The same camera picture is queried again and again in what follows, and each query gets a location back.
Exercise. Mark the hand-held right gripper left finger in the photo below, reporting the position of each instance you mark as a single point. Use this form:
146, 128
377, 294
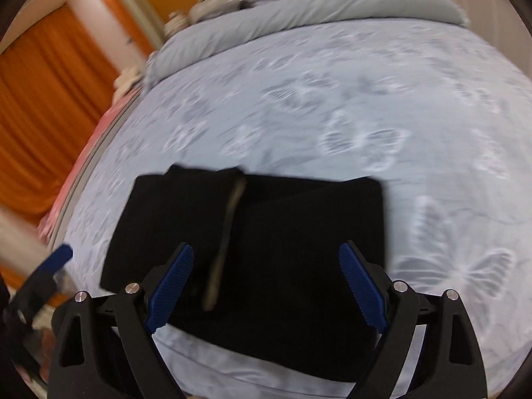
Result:
170, 286

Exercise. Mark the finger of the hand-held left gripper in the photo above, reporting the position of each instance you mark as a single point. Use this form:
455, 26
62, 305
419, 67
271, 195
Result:
45, 270

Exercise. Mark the black pants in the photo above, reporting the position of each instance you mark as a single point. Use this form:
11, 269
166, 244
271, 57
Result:
291, 224

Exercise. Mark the narrow orange curtain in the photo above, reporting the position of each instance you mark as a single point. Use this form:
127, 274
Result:
116, 4

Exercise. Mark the white flower plush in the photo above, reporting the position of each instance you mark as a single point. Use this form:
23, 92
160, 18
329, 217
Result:
126, 79

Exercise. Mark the grey duvet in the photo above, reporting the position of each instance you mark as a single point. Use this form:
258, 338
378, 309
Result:
332, 4

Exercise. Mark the bed with butterfly sheet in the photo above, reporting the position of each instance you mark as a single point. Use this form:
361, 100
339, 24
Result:
332, 91

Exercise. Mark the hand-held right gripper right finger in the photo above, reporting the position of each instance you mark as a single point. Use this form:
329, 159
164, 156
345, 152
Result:
363, 286

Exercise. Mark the wide orange curtain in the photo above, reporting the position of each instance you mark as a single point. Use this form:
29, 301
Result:
41, 91

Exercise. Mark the white bedside ornament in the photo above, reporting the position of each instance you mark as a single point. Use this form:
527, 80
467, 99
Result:
176, 20

